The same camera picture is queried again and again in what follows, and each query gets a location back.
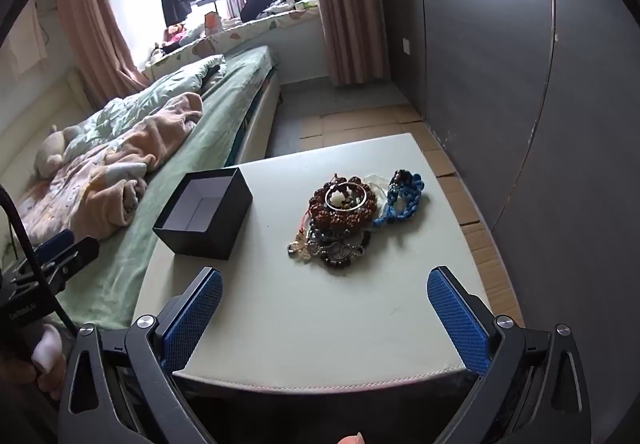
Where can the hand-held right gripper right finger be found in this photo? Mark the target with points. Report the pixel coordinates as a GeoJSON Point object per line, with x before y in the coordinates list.
{"type": "Point", "coordinates": [457, 319]}

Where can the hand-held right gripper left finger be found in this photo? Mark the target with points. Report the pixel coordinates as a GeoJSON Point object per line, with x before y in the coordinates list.
{"type": "Point", "coordinates": [192, 319]}

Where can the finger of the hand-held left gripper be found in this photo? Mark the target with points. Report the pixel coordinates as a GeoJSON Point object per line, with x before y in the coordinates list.
{"type": "Point", "coordinates": [75, 258]}
{"type": "Point", "coordinates": [56, 243]}

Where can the black jewelry box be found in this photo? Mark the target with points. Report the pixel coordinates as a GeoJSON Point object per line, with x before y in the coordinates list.
{"type": "Point", "coordinates": [200, 229]}

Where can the small toy robot figure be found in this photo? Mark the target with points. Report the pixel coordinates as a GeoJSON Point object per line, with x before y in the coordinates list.
{"type": "Point", "coordinates": [340, 264]}

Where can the person's left hand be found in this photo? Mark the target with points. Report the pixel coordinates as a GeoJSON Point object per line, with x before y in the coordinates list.
{"type": "Point", "coordinates": [47, 349]}

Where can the person's right hand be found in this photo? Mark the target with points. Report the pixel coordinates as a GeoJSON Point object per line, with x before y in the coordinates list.
{"type": "Point", "coordinates": [352, 439]}

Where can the beige plush toy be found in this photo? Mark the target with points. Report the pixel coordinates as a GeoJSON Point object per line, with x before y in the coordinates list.
{"type": "Point", "coordinates": [50, 153]}

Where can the pink fleece blanket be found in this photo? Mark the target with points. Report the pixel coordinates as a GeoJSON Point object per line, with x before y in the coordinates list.
{"type": "Point", "coordinates": [125, 158]}

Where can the silver bangle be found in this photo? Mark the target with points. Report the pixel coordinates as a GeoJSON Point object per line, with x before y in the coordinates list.
{"type": "Point", "coordinates": [326, 198]}

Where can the pale green quilt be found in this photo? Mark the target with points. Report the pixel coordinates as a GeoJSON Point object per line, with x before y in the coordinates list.
{"type": "Point", "coordinates": [160, 88]}

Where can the bed with green sheet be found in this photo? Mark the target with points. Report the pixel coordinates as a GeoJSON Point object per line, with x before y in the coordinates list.
{"type": "Point", "coordinates": [220, 123]}

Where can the cardboard sheets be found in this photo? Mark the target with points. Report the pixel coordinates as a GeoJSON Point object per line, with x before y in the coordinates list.
{"type": "Point", "coordinates": [350, 116]}

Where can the pile of soft toys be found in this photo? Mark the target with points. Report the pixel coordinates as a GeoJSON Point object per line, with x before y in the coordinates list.
{"type": "Point", "coordinates": [175, 36]}

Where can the dark grey wardrobe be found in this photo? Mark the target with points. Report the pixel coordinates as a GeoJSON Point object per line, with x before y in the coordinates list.
{"type": "Point", "coordinates": [475, 48]}

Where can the orange paper bag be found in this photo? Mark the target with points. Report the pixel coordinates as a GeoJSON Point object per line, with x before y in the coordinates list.
{"type": "Point", "coordinates": [212, 21]}

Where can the patterned window seat cushion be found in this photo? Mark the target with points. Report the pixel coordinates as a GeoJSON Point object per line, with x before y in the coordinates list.
{"type": "Point", "coordinates": [235, 36]}

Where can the white wall socket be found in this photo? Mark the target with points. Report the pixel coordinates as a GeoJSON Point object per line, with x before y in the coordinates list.
{"type": "Point", "coordinates": [406, 46]}

